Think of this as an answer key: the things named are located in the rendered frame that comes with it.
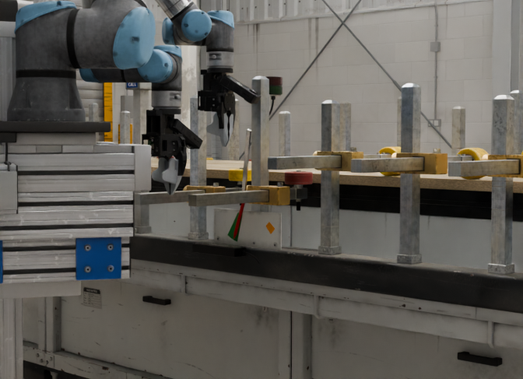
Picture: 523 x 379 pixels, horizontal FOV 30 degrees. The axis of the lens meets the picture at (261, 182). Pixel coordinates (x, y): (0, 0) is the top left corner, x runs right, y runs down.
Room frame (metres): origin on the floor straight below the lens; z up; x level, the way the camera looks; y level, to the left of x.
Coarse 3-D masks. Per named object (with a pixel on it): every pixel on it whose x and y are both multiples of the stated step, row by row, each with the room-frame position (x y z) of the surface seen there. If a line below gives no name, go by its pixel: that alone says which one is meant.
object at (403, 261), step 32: (160, 256) 2.95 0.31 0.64; (192, 256) 2.85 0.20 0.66; (224, 256) 2.76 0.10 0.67; (256, 256) 2.68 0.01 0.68; (288, 256) 2.60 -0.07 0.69; (320, 256) 2.52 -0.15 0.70; (352, 256) 2.50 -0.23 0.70; (416, 256) 2.37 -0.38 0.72; (352, 288) 2.45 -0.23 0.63; (384, 288) 2.38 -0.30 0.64; (416, 288) 2.32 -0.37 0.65; (448, 288) 2.26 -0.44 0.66; (480, 288) 2.20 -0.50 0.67; (512, 288) 2.15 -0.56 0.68
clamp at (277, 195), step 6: (252, 186) 2.71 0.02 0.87; (258, 186) 2.69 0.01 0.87; (264, 186) 2.68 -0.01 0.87; (270, 186) 2.68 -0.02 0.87; (270, 192) 2.66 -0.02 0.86; (276, 192) 2.65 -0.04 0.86; (282, 192) 2.65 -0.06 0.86; (288, 192) 2.67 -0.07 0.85; (270, 198) 2.66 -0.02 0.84; (276, 198) 2.65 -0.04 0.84; (282, 198) 2.65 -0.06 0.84; (288, 198) 2.67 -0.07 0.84; (264, 204) 2.68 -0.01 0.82; (270, 204) 2.66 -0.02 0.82; (276, 204) 2.65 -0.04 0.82; (282, 204) 2.65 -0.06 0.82; (288, 204) 2.67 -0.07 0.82
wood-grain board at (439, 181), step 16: (208, 160) 4.04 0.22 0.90; (224, 160) 4.04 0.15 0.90; (208, 176) 3.13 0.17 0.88; (224, 176) 3.08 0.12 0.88; (272, 176) 2.94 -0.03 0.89; (320, 176) 2.81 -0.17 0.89; (352, 176) 2.73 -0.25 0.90; (368, 176) 2.70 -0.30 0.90; (384, 176) 2.66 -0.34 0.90; (432, 176) 2.67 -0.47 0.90
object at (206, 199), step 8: (224, 192) 2.56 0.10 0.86; (232, 192) 2.57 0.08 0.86; (240, 192) 2.59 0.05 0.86; (248, 192) 2.61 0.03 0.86; (256, 192) 2.63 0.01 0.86; (264, 192) 2.65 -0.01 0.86; (296, 192) 2.75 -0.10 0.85; (304, 192) 2.77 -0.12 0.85; (192, 200) 2.48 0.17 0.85; (200, 200) 2.48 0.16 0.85; (208, 200) 2.50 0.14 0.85; (216, 200) 2.52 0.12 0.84; (224, 200) 2.54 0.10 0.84; (232, 200) 2.56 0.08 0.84; (240, 200) 2.59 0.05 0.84; (248, 200) 2.61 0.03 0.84; (256, 200) 2.63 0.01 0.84; (264, 200) 2.65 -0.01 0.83; (296, 200) 2.78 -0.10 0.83
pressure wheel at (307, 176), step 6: (288, 174) 2.75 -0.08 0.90; (294, 174) 2.74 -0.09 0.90; (300, 174) 2.74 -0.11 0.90; (306, 174) 2.75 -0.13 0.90; (312, 174) 2.77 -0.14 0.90; (288, 180) 2.75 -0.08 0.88; (294, 180) 2.74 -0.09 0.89; (300, 180) 2.74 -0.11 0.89; (306, 180) 2.75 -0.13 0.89; (312, 180) 2.77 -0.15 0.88; (294, 186) 2.77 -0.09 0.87; (300, 186) 2.77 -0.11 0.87
